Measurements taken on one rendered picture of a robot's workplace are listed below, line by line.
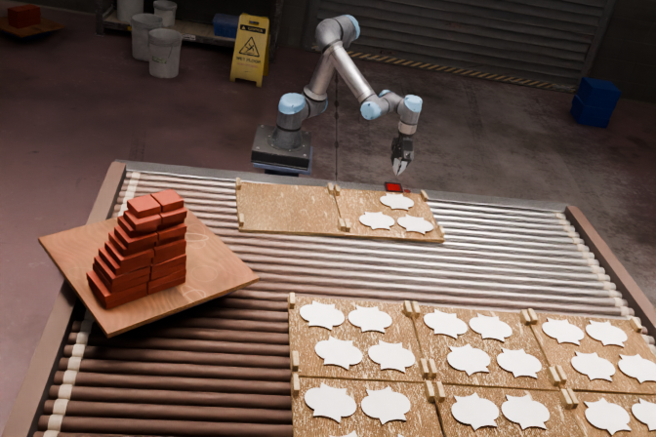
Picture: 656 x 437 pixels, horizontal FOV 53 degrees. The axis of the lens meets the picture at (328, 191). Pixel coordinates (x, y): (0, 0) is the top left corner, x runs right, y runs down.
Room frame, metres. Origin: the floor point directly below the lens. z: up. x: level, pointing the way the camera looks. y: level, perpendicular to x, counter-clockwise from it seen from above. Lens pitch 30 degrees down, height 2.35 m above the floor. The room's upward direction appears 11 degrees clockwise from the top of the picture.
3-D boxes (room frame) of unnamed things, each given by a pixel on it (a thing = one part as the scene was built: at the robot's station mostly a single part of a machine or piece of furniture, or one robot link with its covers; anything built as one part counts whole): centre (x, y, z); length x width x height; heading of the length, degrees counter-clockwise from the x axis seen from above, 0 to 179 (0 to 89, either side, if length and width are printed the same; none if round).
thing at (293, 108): (2.83, 0.23, 1.11); 0.13 x 0.12 x 0.14; 145
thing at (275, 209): (2.27, 0.15, 0.93); 0.41 x 0.35 x 0.02; 105
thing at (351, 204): (2.36, -0.26, 0.93); 0.41 x 0.35 x 0.02; 103
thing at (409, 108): (2.62, -0.28, 1.30); 0.09 x 0.08 x 0.11; 55
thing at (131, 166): (2.56, -0.12, 0.89); 2.08 x 0.08 x 0.06; 100
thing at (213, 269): (1.65, 0.52, 1.03); 0.50 x 0.50 x 0.02; 46
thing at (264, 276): (1.90, -0.24, 0.90); 1.95 x 0.05 x 0.05; 100
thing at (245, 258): (2.00, -0.22, 0.90); 1.95 x 0.05 x 0.05; 100
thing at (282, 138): (2.83, 0.24, 0.99); 0.15 x 0.15 x 0.10
